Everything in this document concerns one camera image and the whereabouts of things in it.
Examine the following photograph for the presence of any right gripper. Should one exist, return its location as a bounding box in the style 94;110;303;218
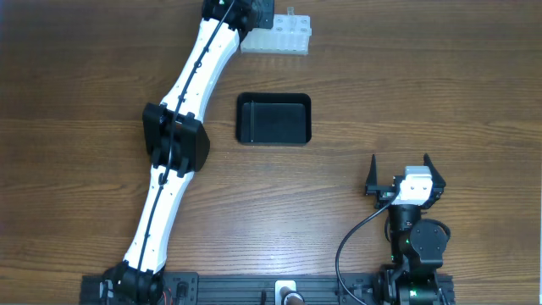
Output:
365;152;447;209

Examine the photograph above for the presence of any black tray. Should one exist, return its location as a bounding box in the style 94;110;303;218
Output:
235;91;313;147

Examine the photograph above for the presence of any white test tube rack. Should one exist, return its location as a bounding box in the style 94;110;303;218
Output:
240;14;313;57

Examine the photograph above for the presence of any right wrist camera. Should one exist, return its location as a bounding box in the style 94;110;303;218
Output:
391;165;435;207

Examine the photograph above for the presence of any black cable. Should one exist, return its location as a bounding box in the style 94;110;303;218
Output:
335;191;401;305
157;0;237;190

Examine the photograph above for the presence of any mounting rail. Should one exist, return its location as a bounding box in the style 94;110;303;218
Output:
80;271;456;305

